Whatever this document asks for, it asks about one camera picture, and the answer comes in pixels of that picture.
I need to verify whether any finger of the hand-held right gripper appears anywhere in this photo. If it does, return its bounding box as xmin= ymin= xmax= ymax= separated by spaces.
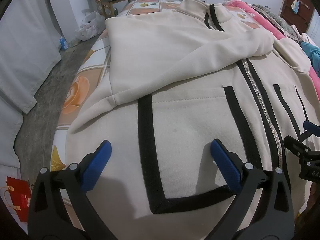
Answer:
xmin=303 ymin=121 xmax=320 ymax=137
xmin=284 ymin=135 xmax=313 ymax=157

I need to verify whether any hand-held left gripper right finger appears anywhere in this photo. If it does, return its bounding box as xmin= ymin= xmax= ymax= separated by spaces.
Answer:
xmin=210 ymin=139 xmax=296 ymax=232

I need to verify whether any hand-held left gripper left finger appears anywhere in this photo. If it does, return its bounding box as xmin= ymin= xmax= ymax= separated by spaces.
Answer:
xmin=27 ymin=139 xmax=118 ymax=232

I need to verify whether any cream zip jacket black trim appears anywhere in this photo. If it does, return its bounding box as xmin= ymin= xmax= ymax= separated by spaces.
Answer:
xmin=69 ymin=0 xmax=316 ymax=240

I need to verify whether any teal patterned cloth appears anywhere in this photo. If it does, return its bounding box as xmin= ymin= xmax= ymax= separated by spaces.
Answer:
xmin=300 ymin=40 xmax=320 ymax=71

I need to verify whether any leaf patterned checked bed sheet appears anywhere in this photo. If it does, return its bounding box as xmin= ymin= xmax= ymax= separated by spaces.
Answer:
xmin=51 ymin=0 xmax=263 ymax=230

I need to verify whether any red gift bag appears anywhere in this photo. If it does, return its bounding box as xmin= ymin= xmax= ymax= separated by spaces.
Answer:
xmin=1 ymin=176 xmax=32 ymax=222

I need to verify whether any white cloth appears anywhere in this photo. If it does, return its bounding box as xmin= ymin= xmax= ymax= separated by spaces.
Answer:
xmin=0 ymin=95 xmax=23 ymax=168

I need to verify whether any beige patterned quilt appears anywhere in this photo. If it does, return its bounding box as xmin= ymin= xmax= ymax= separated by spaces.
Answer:
xmin=287 ymin=24 xmax=314 ymax=44

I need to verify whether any brown wooden door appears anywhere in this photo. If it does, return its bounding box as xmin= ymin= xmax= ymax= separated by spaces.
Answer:
xmin=280 ymin=0 xmax=317 ymax=34

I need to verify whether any grey-green lace-edged pillow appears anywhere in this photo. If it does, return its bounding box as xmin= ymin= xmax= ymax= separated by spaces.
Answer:
xmin=250 ymin=4 xmax=298 ymax=37

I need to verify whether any pink floral blanket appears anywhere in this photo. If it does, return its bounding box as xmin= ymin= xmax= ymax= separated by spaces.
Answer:
xmin=222 ymin=0 xmax=320 ymax=99

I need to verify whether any small blue carton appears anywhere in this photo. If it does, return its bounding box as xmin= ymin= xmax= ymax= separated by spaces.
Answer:
xmin=59 ymin=36 xmax=69 ymax=52

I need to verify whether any white curtain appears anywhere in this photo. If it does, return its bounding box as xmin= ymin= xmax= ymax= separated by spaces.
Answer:
xmin=0 ymin=0 xmax=63 ymax=115

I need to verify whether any white plastic bag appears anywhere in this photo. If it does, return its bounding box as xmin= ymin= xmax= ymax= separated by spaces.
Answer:
xmin=75 ymin=11 xmax=105 ymax=41

